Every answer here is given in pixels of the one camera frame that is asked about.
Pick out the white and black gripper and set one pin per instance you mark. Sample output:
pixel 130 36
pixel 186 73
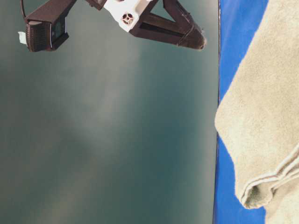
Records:
pixel 135 17

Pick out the pale green bath towel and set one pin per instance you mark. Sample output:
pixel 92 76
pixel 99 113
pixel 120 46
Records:
pixel 258 118

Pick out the blue table cloth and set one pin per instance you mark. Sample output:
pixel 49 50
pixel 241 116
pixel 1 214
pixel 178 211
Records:
pixel 238 22

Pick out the green backdrop board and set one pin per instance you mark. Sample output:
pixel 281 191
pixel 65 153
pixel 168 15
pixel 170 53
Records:
pixel 110 128

